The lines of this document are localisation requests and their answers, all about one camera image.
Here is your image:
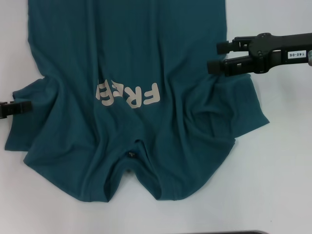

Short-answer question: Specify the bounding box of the dark robot torso part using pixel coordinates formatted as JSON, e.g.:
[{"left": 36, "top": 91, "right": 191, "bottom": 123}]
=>
[{"left": 214, "top": 230, "right": 269, "bottom": 234}]

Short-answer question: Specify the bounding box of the teal t-shirt with beige print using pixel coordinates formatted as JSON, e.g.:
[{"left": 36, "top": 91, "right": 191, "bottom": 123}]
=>
[{"left": 3, "top": 0, "right": 271, "bottom": 203}]

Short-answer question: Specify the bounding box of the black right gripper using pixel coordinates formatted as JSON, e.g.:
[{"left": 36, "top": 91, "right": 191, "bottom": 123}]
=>
[{"left": 207, "top": 33, "right": 312, "bottom": 77}]

